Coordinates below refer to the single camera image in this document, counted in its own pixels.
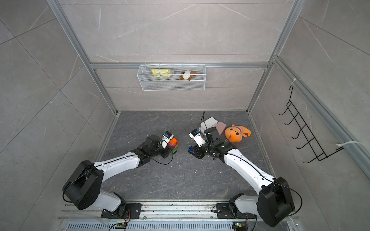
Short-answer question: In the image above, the orange lego brick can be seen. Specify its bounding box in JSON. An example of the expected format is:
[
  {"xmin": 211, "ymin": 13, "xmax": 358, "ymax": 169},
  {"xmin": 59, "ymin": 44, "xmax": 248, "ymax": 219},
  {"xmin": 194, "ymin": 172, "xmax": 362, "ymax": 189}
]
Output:
[{"xmin": 168, "ymin": 138, "xmax": 178, "ymax": 147}]

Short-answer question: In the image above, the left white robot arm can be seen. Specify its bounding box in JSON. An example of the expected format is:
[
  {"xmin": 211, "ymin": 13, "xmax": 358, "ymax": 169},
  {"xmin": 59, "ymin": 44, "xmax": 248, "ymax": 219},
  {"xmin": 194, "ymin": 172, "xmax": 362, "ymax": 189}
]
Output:
[{"xmin": 62, "ymin": 133, "xmax": 178, "ymax": 216}]

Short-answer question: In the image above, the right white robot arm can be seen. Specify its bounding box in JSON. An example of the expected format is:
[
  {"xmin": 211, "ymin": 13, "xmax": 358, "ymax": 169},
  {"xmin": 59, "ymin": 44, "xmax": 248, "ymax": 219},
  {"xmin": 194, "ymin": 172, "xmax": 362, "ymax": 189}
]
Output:
[{"xmin": 188, "ymin": 127, "xmax": 295, "ymax": 227}]

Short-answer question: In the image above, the pink rectangular box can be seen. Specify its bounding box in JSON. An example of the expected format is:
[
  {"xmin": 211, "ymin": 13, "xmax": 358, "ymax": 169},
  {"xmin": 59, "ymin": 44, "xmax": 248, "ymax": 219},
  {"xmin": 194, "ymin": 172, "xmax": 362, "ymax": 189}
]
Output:
[{"xmin": 215, "ymin": 121, "xmax": 227, "ymax": 135}]

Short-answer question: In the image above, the orange plush toy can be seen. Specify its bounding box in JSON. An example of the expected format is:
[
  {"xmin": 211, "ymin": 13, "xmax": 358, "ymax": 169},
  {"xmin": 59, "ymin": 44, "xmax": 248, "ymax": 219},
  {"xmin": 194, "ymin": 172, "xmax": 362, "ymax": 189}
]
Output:
[{"xmin": 225, "ymin": 125, "xmax": 251, "ymax": 143}]

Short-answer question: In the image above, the white rectangular box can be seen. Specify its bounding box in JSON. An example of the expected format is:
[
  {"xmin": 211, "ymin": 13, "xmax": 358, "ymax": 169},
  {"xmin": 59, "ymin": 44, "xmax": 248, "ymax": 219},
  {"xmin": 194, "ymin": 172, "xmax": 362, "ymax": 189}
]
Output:
[{"xmin": 199, "ymin": 117, "xmax": 218, "ymax": 134}]

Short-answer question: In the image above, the brown white plush toy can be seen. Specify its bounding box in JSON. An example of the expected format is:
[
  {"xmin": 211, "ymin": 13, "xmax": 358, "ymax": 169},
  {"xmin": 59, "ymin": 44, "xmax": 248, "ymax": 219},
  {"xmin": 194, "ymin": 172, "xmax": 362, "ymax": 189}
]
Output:
[{"xmin": 180, "ymin": 70, "xmax": 197, "ymax": 81}]

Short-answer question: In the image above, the yellow packet in basket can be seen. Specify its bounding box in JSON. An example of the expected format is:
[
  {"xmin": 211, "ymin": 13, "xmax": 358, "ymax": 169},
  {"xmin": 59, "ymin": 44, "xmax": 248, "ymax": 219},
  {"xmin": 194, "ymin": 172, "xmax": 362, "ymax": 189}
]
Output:
[{"xmin": 151, "ymin": 68, "xmax": 174, "ymax": 79}]

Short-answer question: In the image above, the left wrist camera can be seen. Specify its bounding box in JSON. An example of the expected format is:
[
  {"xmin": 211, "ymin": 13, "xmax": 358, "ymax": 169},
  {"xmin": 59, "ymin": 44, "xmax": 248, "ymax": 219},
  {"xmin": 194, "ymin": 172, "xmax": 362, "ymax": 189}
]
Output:
[{"xmin": 161, "ymin": 131, "xmax": 173, "ymax": 149}]

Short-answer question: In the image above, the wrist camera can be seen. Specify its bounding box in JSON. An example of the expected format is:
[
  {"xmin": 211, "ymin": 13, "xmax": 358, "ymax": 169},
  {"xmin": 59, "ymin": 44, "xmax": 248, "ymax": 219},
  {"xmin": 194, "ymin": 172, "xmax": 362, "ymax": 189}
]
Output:
[
  {"xmin": 189, "ymin": 129, "xmax": 206, "ymax": 147},
  {"xmin": 161, "ymin": 131, "xmax": 173, "ymax": 149}
]

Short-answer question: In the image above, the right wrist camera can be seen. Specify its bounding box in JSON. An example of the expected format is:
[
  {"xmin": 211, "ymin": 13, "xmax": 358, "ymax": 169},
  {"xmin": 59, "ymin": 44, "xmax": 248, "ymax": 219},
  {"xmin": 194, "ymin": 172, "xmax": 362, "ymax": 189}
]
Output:
[{"xmin": 189, "ymin": 129, "xmax": 206, "ymax": 147}]

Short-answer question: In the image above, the aluminium mounting rail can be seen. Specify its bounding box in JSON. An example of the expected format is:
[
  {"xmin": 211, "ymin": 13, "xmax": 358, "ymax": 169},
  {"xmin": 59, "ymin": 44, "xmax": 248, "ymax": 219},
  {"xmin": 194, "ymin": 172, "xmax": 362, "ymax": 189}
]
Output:
[{"xmin": 59, "ymin": 200, "xmax": 298, "ymax": 223}]

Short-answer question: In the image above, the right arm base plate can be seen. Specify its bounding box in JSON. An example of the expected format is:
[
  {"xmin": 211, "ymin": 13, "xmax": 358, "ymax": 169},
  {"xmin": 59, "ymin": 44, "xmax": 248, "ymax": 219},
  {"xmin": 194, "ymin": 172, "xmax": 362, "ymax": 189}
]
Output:
[{"xmin": 212, "ymin": 203, "xmax": 256, "ymax": 219}]

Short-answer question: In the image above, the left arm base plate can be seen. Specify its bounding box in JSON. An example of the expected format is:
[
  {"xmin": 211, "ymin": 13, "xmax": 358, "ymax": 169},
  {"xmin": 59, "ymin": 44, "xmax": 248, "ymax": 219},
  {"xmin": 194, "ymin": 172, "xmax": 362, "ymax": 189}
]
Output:
[{"xmin": 100, "ymin": 203, "xmax": 142, "ymax": 220}]

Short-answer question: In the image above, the white wire basket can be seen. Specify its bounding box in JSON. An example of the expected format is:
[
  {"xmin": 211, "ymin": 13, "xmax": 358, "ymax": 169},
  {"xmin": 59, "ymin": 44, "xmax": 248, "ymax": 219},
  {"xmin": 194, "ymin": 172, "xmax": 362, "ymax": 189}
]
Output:
[{"xmin": 137, "ymin": 64, "xmax": 207, "ymax": 91}]

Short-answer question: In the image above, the black wall hook rack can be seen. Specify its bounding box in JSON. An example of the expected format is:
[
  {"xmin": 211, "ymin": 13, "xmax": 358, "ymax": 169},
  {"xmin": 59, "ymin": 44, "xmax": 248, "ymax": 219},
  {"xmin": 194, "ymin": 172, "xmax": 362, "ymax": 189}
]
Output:
[{"xmin": 278, "ymin": 85, "xmax": 344, "ymax": 164}]

